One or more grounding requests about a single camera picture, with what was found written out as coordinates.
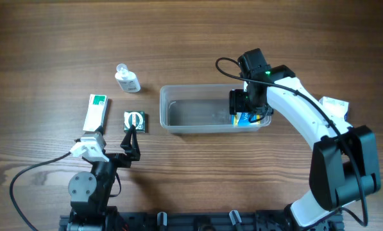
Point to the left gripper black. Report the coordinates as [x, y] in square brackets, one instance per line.
[115, 158]

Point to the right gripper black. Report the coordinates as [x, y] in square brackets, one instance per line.
[239, 101]

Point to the blue VapoDrops box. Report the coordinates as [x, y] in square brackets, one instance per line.
[245, 119]

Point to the white green medicine box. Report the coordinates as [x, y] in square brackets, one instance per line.
[96, 112]

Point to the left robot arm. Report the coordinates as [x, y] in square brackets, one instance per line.
[91, 191]

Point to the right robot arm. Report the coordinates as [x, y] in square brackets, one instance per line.
[344, 165]

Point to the clear plastic container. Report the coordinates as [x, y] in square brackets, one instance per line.
[200, 109]

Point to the green Zam-Buk tin box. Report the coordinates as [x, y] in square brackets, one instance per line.
[136, 119]

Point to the white lotion bottle clear cap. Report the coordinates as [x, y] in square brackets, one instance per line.
[126, 79]

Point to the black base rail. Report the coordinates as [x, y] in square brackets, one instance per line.
[260, 220]

